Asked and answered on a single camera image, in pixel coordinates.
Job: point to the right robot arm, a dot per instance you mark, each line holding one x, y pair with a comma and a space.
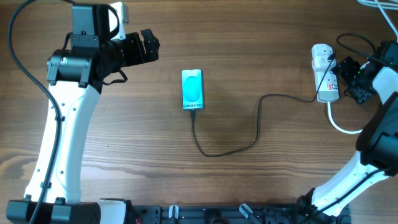
375, 158

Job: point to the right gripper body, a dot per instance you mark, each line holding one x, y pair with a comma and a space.
356, 84

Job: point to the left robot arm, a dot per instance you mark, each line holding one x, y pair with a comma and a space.
96, 47

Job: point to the Galaxy S25 smartphone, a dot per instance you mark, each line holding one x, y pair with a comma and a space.
192, 89

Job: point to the white power strip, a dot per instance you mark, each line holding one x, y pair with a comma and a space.
326, 86

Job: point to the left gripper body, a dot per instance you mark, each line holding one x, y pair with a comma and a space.
131, 51

